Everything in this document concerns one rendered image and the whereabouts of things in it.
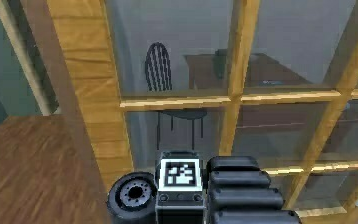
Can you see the black slatted chair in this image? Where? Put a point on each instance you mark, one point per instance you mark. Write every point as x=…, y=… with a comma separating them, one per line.
x=158, y=68

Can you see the wooden glass-paned door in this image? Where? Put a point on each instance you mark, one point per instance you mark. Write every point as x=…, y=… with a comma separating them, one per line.
x=93, y=83

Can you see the dark brown wooden table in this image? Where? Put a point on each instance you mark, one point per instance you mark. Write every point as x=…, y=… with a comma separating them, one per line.
x=273, y=71

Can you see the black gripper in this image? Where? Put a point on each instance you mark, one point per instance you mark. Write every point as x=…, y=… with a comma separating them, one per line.
x=132, y=196

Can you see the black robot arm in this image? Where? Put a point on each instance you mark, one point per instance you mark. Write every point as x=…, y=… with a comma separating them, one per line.
x=240, y=190

